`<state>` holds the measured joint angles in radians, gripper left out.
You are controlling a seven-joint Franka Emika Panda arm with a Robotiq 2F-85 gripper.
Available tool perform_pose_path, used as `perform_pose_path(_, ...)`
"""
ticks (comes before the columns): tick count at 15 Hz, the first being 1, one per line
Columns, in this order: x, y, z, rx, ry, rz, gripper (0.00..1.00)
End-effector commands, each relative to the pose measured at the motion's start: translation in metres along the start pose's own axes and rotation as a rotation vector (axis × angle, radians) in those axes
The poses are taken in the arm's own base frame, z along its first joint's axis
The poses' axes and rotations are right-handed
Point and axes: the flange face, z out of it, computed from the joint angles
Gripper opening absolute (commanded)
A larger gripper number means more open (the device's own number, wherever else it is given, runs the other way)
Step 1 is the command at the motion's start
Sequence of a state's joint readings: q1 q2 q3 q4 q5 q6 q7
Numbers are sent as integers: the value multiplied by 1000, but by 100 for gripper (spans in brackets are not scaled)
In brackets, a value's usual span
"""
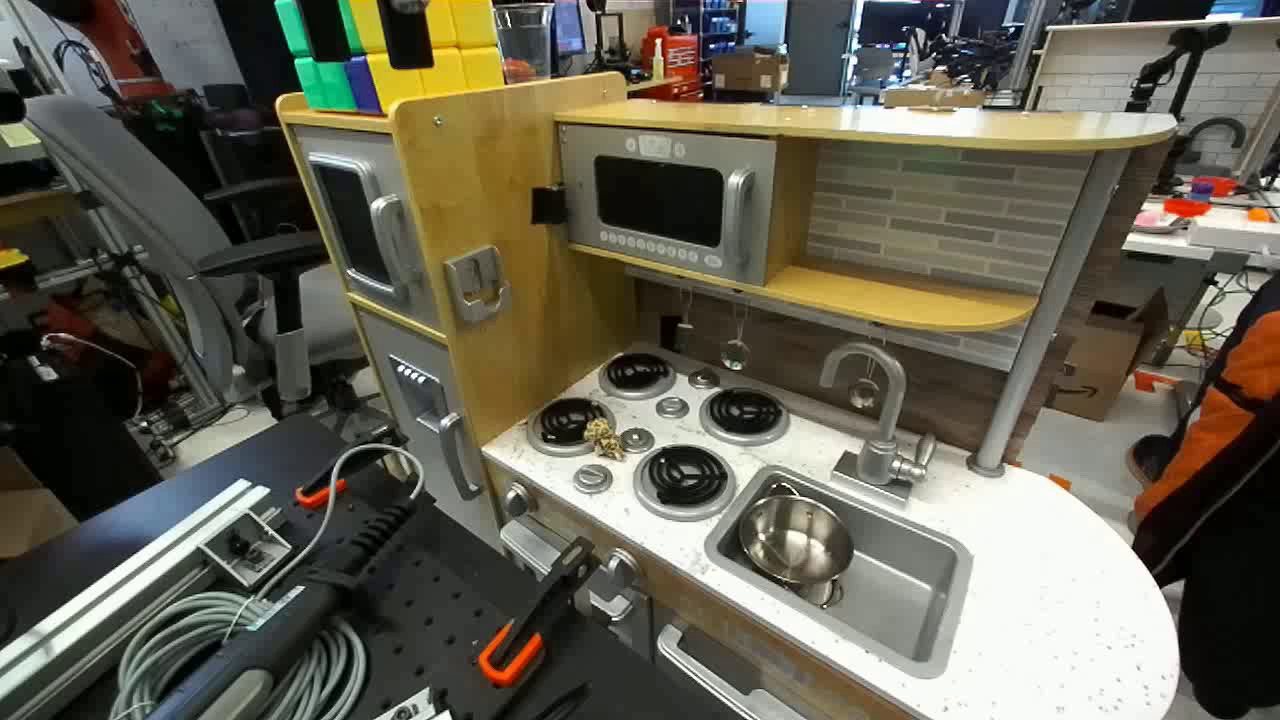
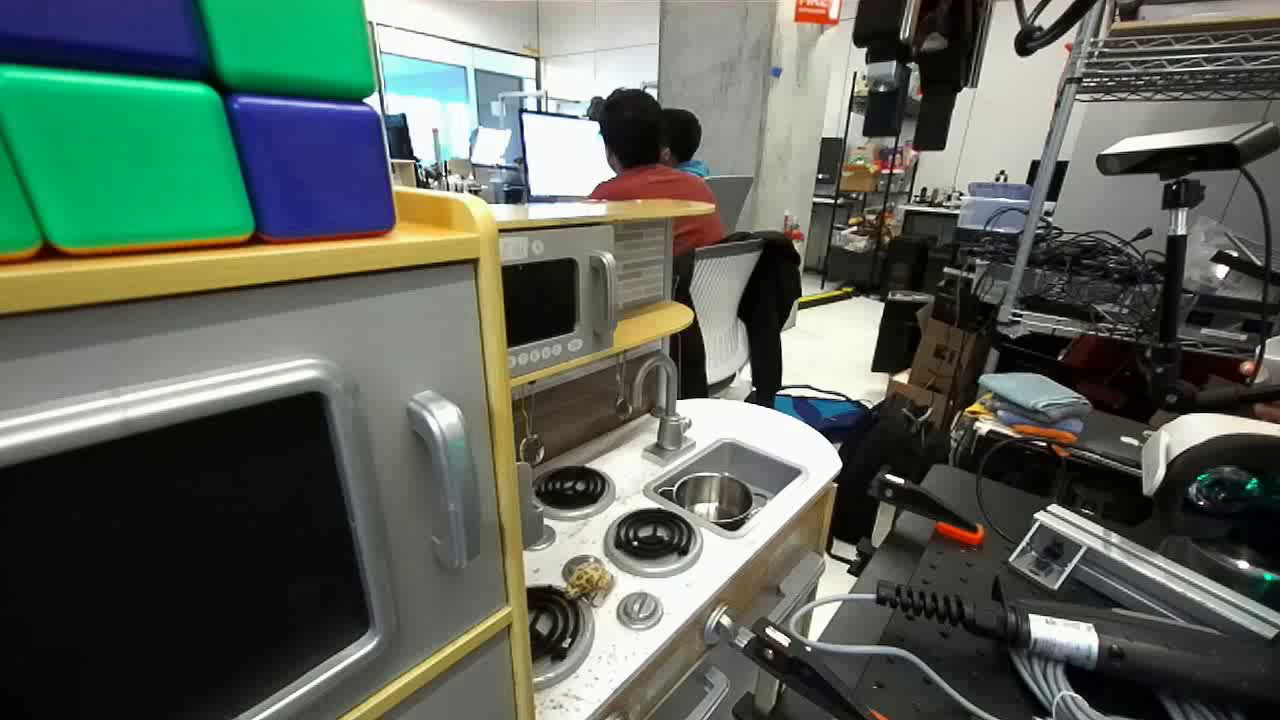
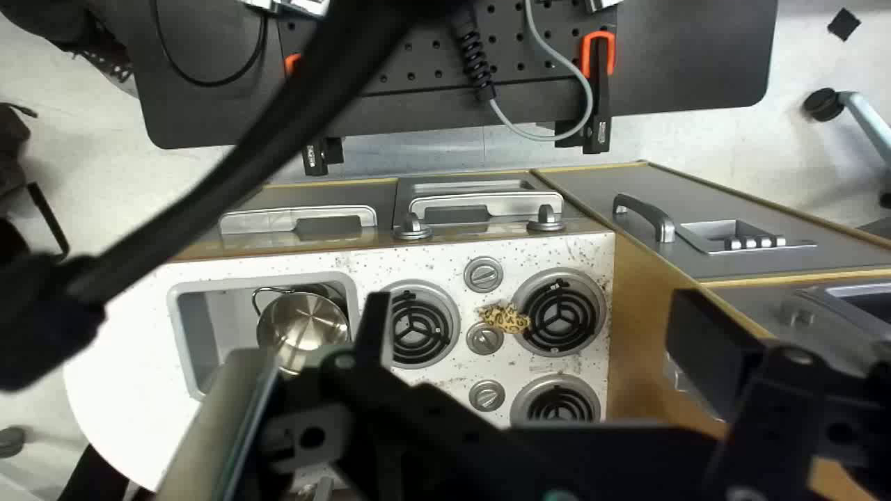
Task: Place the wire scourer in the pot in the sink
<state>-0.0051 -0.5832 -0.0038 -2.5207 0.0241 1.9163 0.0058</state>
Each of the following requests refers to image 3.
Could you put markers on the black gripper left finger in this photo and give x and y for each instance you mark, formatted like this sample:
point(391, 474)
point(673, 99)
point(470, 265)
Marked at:
point(373, 392)

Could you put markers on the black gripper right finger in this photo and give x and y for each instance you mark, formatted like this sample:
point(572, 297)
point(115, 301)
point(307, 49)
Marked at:
point(789, 407)

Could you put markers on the small steel pot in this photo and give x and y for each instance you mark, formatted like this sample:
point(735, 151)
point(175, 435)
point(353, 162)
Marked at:
point(303, 325)

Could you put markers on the grey toy sink basin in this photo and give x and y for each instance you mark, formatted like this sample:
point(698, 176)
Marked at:
point(200, 336)

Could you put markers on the black coil toy burner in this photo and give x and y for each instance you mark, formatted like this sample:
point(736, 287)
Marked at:
point(421, 325)
point(559, 404)
point(559, 312)

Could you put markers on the round grey stove knob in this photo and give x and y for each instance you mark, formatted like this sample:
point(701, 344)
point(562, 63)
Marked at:
point(488, 393)
point(483, 273)
point(487, 337)

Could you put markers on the wooden toy kitchen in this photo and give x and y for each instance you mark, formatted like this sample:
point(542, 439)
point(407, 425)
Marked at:
point(650, 308)

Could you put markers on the orange black bar clamp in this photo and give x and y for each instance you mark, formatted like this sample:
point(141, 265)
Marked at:
point(318, 156)
point(599, 66)

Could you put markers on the grey oven front knob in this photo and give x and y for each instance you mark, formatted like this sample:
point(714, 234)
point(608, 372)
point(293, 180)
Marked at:
point(547, 220)

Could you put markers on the grey office chair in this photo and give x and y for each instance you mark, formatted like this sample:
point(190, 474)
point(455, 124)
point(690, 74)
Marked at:
point(867, 116)

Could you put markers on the black pegboard table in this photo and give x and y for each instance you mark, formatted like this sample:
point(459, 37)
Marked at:
point(698, 46)

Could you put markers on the black square floor marker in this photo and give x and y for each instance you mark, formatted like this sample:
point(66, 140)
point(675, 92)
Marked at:
point(843, 23)

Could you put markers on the grey wall phone holder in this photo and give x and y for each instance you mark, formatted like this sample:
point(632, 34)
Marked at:
point(825, 309)

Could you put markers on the black stand frame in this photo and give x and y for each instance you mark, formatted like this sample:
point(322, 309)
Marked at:
point(25, 168)

